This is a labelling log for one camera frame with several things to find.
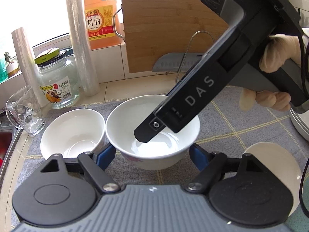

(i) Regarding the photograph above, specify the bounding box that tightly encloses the gloved right hand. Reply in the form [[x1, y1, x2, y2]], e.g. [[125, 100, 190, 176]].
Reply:
[[239, 27, 309, 112]]

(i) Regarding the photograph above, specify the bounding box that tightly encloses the black cable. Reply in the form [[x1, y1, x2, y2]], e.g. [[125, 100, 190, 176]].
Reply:
[[296, 7, 309, 219]]

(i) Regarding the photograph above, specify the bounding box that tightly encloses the green detergent bottle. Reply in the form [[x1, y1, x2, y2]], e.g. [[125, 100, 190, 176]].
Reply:
[[0, 58, 8, 82]]

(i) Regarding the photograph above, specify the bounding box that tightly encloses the red white basin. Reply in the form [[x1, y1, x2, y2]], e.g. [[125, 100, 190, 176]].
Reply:
[[0, 132, 13, 166]]

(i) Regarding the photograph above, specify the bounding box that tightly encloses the clear glass cup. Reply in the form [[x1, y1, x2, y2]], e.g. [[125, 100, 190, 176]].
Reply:
[[5, 85, 45, 137]]

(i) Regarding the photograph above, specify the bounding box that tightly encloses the wooden cutting board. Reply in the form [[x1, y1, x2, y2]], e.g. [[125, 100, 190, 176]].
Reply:
[[121, 0, 228, 73]]

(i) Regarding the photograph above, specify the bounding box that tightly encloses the orange cooking wine jug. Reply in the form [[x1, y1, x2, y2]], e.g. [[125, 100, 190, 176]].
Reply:
[[84, 0, 123, 50]]

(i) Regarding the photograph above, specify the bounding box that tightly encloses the glass jar green lid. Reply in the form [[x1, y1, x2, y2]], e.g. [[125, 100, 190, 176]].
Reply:
[[35, 47, 80, 109]]

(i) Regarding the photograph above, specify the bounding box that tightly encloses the small potted plant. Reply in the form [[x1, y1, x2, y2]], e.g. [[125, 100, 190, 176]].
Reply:
[[4, 52, 20, 78]]

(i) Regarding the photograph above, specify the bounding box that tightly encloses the metal wire board stand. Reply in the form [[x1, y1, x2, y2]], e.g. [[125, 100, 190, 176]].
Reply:
[[174, 30, 215, 85]]

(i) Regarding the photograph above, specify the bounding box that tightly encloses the kitchen knife black handle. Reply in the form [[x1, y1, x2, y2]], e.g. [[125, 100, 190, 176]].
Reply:
[[152, 52, 203, 72]]

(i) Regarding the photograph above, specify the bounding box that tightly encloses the plastic wrap roll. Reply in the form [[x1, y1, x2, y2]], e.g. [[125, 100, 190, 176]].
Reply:
[[66, 0, 99, 96]]

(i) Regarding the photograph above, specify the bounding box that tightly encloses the white plate with fruit print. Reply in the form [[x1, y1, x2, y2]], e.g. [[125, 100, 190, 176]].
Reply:
[[290, 109, 309, 141]]

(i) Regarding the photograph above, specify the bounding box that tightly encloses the plain white bowl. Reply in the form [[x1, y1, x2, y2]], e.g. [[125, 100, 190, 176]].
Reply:
[[40, 108, 105, 159]]

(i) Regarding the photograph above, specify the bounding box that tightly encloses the white bowl pink flower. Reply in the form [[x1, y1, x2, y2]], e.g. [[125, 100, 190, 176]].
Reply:
[[106, 95, 200, 170]]

